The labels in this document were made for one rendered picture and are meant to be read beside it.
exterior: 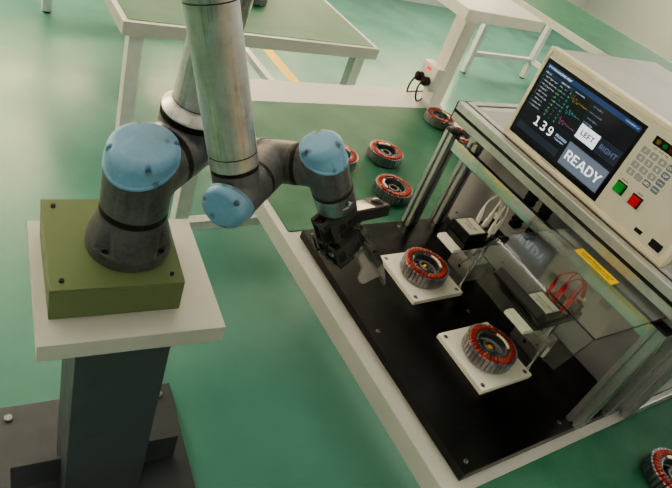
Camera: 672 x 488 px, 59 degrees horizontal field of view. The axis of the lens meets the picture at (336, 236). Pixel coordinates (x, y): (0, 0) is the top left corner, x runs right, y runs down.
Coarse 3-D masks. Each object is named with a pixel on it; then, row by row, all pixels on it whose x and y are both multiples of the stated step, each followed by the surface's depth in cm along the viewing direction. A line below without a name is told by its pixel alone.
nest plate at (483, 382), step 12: (444, 336) 123; (456, 336) 125; (456, 348) 122; (456, 360) 120; (468, 360) 120; (516, 360) 125; (468, 372) 118; (480, 372) 119; (516, 372) 122; (528, 372) 123; (480, 384) 116; (492, 384) 117; (504, 384) 118
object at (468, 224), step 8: (456, 224) 133; (464, 224) 133; (472, 224) 135; (480, 224) 140; (448, 232) 135; (456, 232) 133; (464, 232) 131; (472, 232) 132; (480, 232) 133; (496, 232) 140; (448, 240) 134; (456, 240) 133; (464, 240) 132; (472, 240) 132; (480, 240) 134; (488, 240) 136; (448, 248) 133; (456, 248) 132; (464, 248) 132; (472, 248) 134
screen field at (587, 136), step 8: (584, 128) 114; (576, 136) 116; (584, 136) 114; (592, 136) 113; (600, 136) 112; (592, 144) 113; (600, 144) 112; (608, 144) 110; (600, 152) 112; (608, 152) 110; (616, 152) 109; (608, 160) 111; (616, 160) 109
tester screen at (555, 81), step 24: (552, 72) 119; (552, 96) 119; (576, 96) 115; (528, 120) 125; (552, 120) 120; (576, 120) 115; (600, 120) 111; (624, 120) 107; (552, 144) 120; (576, 144) 116; (624, 144) 108
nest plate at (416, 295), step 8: (384, 256) 138; (392, 256) 139; (400, 256) 140; (384, 264) 137; (392, 264) 137; (416, 264) 140; (392, 272) 135; (400, 272) 136; (400, 280) 133; (408, 280) 134; (448, 280) 139; (400, 288) 133; (408, 288) 132; (416, 288) 133; (424, 288) 134; (440, 288) 136; (448, 288) 137; (456, 288) 138; (408, 296) 131; (416, 296) 131; (424, 296) 132; (432, 296) 132; (440, 296) 133; (448, 296) 135
